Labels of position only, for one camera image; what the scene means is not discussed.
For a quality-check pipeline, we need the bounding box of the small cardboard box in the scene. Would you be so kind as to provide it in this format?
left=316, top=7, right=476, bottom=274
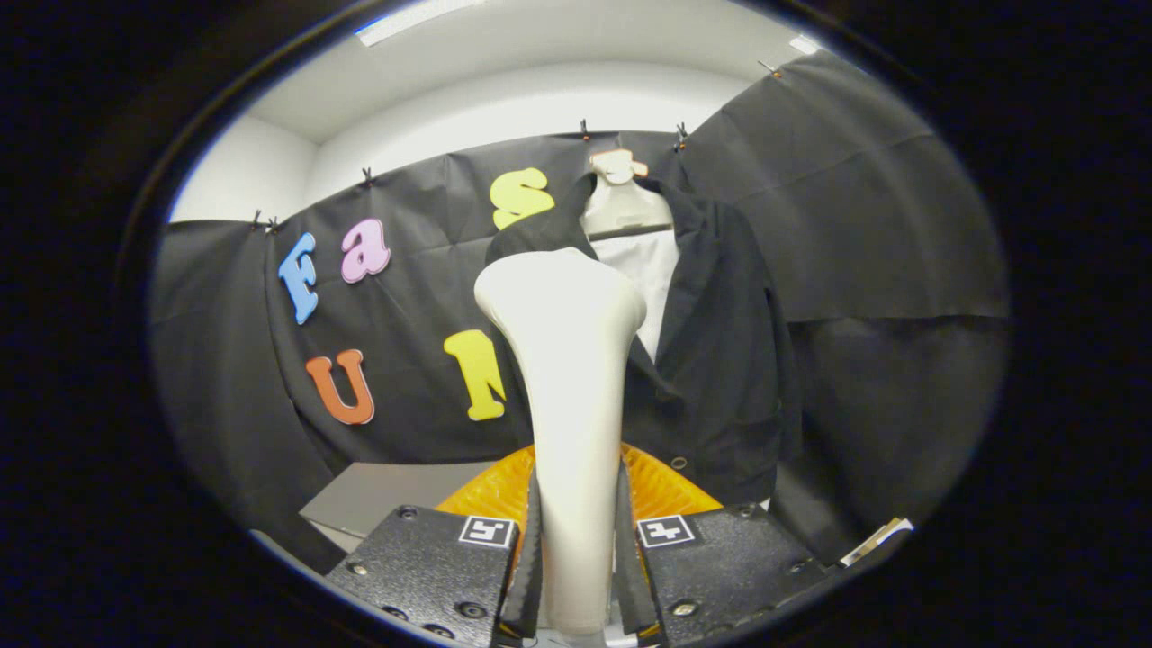
left=840, top=517, right=915, bottom=569

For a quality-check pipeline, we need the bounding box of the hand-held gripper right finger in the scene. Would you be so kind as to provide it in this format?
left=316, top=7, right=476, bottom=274
left=615, top=443, right=833, bottom=647

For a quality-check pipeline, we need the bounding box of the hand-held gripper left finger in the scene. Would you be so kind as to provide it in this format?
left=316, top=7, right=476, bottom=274
left=326, top=445, right=544, bottom=648

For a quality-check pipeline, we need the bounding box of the grey cabinet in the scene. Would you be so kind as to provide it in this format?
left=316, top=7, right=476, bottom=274
left=300, top=462, right=501, bottom=552

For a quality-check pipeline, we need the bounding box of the black suit jacket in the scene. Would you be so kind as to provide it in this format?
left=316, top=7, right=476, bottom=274
left=486, top=171, right=804, bottom=510

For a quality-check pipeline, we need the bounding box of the ceiling light panel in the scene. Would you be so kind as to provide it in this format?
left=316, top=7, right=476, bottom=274
left=354, top=0, right=489, bottom=48

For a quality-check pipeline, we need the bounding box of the white mannequin torso on stand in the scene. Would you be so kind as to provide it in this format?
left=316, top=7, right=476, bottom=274
left=580, top=148, right=681, bottom=363

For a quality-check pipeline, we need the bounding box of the black backdrop cloth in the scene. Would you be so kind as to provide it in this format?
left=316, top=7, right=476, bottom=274
left=148, top=49, right=1011, bottom=577

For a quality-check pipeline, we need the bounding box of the white garment steamer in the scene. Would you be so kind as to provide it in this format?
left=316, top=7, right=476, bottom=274
left=474, top=247, right=649, bottom=642

